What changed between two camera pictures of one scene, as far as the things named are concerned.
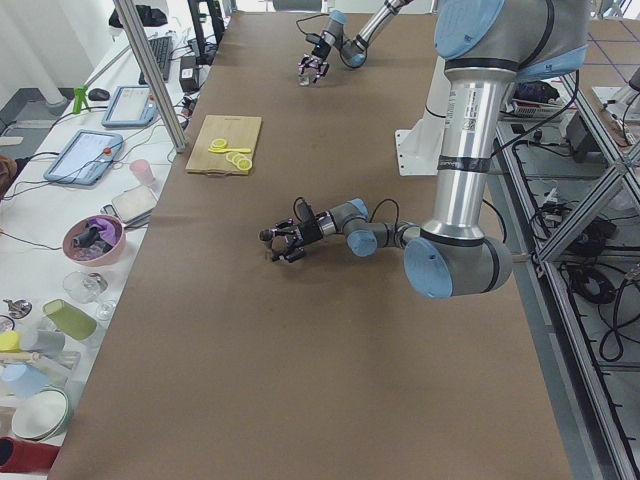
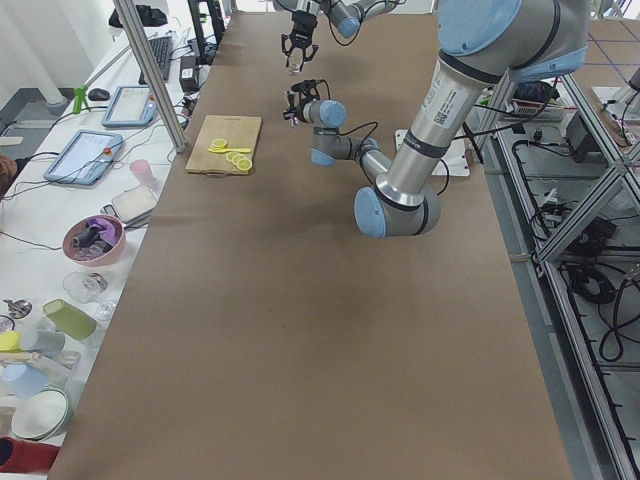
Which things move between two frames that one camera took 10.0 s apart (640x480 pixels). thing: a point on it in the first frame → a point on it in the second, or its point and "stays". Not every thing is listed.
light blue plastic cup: [22, 380] stays
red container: [26, 456] stays
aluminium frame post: [150, 74] stays
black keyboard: [163, 49] stays
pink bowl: [94, 240] stays
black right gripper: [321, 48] → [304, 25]
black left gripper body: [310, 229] → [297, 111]
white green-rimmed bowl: [41, 415] stays
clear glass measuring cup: [305, 76] → [295, 60]
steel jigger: [266, 236] → [289, 114]
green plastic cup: [69, 319] stays
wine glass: [89, 288] stays
